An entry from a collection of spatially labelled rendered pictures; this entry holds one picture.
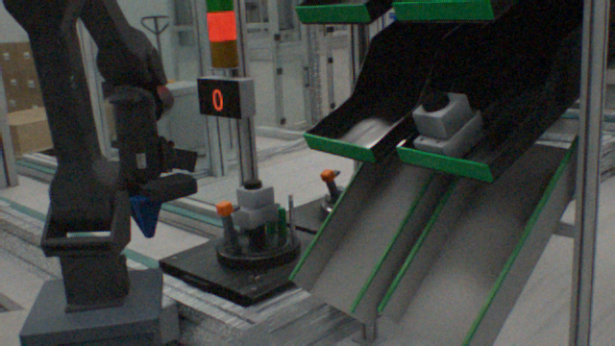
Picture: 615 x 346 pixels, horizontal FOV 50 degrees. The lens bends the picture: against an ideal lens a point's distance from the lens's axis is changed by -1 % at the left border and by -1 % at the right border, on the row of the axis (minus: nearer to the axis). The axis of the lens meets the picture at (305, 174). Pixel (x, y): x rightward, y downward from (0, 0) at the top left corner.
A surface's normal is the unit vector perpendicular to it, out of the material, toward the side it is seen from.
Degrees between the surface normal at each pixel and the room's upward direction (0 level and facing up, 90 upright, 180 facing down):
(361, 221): 45
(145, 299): 0
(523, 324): 0
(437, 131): 115
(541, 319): 0
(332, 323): 90
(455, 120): 90
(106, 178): 61
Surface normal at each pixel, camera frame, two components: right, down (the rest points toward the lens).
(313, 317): 0.72, 0.14
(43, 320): -0.06, -0.96
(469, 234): -0.62, -0.54
